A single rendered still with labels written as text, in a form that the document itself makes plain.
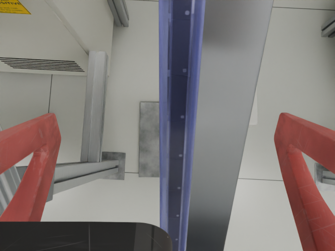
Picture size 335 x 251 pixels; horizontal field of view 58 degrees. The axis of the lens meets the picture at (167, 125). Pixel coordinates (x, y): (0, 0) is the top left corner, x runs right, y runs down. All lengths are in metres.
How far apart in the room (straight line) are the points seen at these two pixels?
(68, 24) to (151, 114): 0.48
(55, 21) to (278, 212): 0.86
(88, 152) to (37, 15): 0.31
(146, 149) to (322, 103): 0.62
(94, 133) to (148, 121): 0.33
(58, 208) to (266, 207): 0.68
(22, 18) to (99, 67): 0.20
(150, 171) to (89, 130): 0.35
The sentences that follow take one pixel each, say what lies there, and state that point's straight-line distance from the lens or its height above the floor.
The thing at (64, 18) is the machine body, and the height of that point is 0.48.
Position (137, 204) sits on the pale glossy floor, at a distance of 1.03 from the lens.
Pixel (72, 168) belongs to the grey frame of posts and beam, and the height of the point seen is 0.50.
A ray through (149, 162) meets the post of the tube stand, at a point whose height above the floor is 0.01.
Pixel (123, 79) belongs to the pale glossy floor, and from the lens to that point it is 1.06.
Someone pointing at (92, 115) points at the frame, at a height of 0.31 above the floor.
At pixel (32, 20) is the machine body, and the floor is 0.47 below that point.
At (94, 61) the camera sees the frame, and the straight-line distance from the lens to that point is 0.75.
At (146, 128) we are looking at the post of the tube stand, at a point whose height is 0.01.
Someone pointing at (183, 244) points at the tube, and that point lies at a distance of 0.17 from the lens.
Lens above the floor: 1.01
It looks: 84 degrees down
